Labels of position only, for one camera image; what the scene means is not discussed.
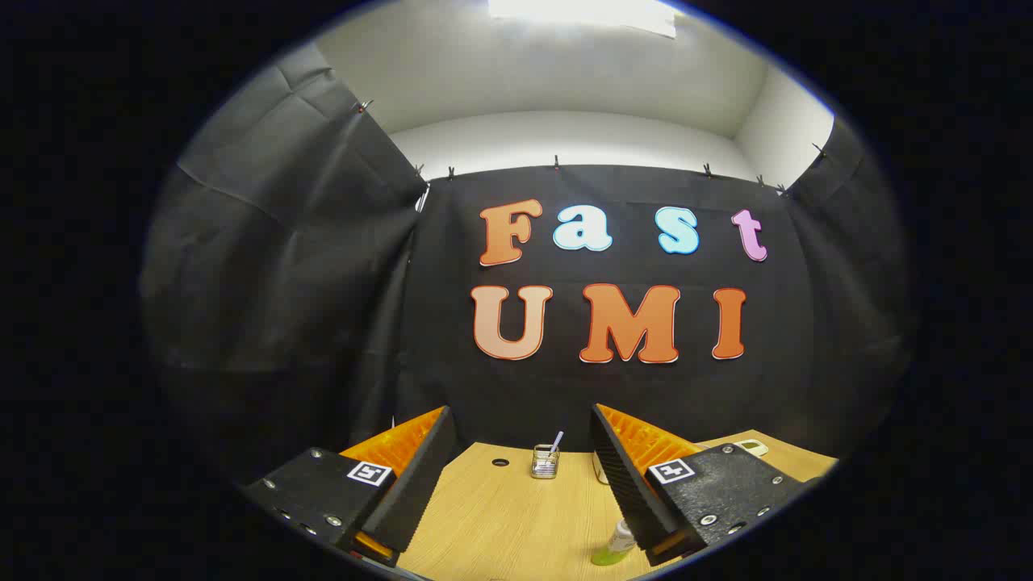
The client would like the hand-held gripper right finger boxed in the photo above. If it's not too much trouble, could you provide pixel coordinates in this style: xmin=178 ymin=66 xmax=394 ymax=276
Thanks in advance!
xmin=589 ymin=403 xmax=808 ymax=567

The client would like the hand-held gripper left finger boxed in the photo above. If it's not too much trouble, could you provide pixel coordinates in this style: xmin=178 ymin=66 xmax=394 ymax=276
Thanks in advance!
xmin=242 ymin=405 xmax=457 ymax=568

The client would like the clear juice bottle green label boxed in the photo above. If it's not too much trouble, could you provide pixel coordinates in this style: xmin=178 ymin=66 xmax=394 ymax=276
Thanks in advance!
xmin=592 ymin=519 xmax=638 ymax=566

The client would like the wooden table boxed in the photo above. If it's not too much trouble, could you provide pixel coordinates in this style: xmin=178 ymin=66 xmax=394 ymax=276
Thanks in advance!
xmin=395 ymin=430 xmax=840 ymax=581

